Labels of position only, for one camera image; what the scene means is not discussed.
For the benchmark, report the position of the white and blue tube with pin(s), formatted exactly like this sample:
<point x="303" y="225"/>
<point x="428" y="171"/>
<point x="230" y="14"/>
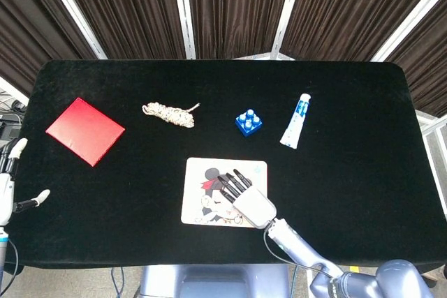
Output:
<point x="295" y="123"/>

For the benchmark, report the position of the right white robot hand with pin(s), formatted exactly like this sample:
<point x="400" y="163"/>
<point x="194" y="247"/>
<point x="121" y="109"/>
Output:
<point x="253" y="205"/>

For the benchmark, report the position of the white metal frame post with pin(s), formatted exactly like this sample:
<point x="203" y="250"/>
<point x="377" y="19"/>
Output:
<point x="287" y="12"/>
<point x="184" y="12"/>
<point x="12" y="91"/>
<point x="71" y="8"/>
<point x="408" y="20"/>

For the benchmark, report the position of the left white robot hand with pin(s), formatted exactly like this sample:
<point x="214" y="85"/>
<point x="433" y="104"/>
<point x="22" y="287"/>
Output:
<point x="5" y="193"/>

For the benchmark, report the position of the dark brown curtain panel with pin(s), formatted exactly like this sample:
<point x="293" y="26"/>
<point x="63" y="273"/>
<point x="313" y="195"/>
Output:
<point x="426" y="60"/>
<point x="125" y="8"/>
<point x="237" y="8"/>
<point x="31" y="33"/>
<point x="349" y="8"/>

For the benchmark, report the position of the blue building block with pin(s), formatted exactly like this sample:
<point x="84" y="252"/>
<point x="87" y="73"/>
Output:
<point x="248" y="124"/>

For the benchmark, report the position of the cartoon girl mouse pad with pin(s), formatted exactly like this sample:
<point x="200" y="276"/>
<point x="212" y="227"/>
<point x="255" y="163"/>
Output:
<point x="195" y="186"/>

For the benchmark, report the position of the red hardcover notebook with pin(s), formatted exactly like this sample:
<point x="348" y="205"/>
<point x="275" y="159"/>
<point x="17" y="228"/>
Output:
<point x="84" y="130"/>

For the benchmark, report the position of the white metal side frame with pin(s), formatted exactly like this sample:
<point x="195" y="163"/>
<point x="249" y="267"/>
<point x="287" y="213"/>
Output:
<point x="431" y="125"/>

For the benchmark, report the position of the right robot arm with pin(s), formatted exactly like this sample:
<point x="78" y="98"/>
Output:
<point x="297" y="242"/>

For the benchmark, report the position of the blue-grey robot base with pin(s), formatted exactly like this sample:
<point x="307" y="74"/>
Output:
<point x="209" y="282"/>

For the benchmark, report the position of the black velvet tablecloth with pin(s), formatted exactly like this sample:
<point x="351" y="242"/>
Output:
<point x="139" y="214"/>

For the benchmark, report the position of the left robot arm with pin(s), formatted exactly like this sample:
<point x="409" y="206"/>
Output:
<point x="3" y="252"/>

